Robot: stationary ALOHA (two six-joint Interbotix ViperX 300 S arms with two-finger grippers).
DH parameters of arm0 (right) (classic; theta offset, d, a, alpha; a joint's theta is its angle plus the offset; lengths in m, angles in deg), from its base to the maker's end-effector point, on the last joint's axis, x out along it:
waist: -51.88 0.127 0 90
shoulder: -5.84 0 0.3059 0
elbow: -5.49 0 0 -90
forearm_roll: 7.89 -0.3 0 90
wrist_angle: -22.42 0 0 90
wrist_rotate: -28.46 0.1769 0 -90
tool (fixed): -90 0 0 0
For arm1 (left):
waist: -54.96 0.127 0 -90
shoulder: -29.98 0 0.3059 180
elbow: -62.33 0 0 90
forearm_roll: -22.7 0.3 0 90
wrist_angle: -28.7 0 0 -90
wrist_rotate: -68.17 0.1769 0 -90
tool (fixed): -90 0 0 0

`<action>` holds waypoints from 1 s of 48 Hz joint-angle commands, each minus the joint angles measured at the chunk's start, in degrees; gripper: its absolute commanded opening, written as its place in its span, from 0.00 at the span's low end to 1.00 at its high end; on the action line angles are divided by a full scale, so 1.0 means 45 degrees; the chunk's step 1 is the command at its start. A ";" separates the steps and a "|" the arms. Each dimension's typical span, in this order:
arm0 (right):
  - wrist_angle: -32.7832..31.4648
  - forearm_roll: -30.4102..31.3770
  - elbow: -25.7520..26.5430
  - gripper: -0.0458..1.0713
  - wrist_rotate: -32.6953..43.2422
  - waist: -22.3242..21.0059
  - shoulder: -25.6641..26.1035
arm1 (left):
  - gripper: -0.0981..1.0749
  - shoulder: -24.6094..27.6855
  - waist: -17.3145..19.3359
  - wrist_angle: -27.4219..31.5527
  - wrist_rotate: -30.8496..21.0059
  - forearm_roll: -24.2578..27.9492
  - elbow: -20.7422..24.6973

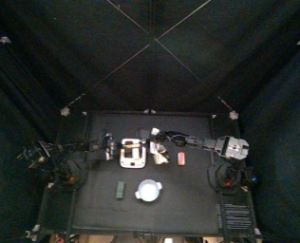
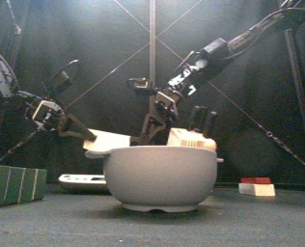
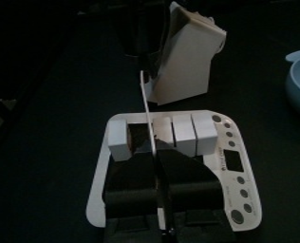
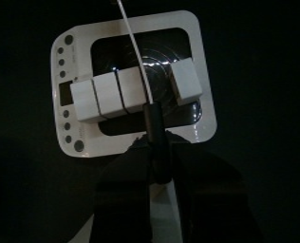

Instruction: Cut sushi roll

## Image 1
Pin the green toy block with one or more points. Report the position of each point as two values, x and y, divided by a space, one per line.
120 190

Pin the white text label sticker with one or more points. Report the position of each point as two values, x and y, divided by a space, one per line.
237 217

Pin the white rectangular box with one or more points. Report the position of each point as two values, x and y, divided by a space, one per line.
133 158

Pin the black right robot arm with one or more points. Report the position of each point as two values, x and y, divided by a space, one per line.
198 142

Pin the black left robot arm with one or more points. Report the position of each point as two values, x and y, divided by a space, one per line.
70 147

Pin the orange toy salmon piece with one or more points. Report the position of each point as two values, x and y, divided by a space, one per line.
181 158

